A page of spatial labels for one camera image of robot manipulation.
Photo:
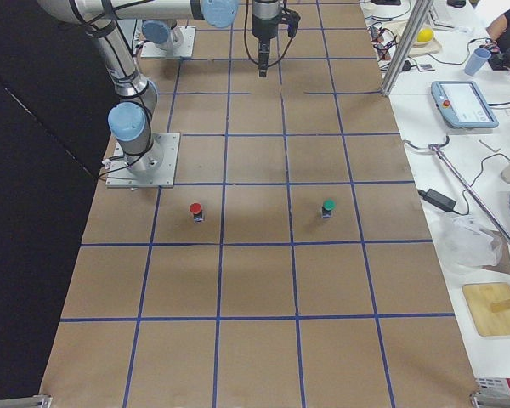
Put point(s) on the red push button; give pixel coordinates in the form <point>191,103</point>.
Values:
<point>196,210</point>

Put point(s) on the yellow lemon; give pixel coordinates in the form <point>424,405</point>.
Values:
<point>424,36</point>

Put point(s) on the beige tray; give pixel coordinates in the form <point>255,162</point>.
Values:
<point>398,27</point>

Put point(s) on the blue teach pendant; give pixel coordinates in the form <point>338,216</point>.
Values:
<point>462,105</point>

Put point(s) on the light blue plastic cup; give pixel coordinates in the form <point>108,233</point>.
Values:
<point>476,61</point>

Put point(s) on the black power adapter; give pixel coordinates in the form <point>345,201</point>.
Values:
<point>442,202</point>

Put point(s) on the clear plastic bag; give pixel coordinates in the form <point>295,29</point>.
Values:
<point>461,240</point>

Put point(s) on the metal rod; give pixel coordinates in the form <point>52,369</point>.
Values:
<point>488,213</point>

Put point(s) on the wooden cutting board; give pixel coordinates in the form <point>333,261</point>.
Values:
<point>489,306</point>

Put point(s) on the aluminium frame post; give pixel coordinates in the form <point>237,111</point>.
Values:
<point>407,39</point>

